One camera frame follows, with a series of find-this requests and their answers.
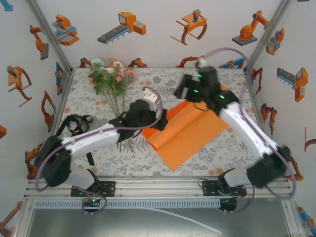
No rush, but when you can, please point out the aluminium frame rail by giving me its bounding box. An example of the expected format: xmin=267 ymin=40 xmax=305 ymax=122
xmin=23 ymin=176 xmax=293 ymax=200

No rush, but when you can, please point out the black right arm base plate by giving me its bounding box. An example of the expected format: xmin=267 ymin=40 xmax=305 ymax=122
xmin=202 ymin=180 xmax=247 ymax=198

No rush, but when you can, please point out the aluminium side rail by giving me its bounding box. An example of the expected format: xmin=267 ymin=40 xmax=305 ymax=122
xmin=243 ymin=68 xmax=289 ymax=180
xmin=37 ymin=69 xmax=75 ymax=180

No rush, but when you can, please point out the floral patterned tablecloth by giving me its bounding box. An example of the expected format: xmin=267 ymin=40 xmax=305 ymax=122
xmin=45 ymin=67 xmax=275 ymax=177

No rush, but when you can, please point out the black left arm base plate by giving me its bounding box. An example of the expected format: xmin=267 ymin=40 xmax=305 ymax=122
xmin=71 ymin=181 xmax=117 ymax=198

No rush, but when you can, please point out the black cable connector block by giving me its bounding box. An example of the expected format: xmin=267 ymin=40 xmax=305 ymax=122
xmin=219 ymin=198 xmax=237 ymax=212

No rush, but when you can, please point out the aluminium frame leg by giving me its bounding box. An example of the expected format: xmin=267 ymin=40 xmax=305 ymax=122
xmin=281 ymin=197 xmax=306 ymax=237
xmin=14 ymin=198 xmax=34 ymax=237

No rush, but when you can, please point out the orange wrapping paper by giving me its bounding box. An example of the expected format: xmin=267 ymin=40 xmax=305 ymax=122
xmin=140 ymin=100 xmax=230 ymax=172

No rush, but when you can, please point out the artificial flower bunch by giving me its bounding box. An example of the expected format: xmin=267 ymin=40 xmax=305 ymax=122
xmin=88 ymin=58 xmax=137 ymax=153

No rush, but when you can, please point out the white slotted cable duct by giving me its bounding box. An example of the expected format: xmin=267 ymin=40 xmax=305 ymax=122
xmin=33 ymin=199 xmax=221 ymax=209

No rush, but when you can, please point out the controller board with green light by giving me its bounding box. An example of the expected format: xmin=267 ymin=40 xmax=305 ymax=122
xmin=82 ymin=196 xmax=102 ymax=211

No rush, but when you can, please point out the black printed ribbon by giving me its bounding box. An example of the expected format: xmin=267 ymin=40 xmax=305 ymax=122
xmin=58 ymin=115 xmax=96 ymax=166

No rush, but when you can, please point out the aluminium frame post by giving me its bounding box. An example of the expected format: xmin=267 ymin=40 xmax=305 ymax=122
xmin=26 ymin=0 xmax=74 ymax=72
xmin=244 ymin=0 xmax=293 ymax=74

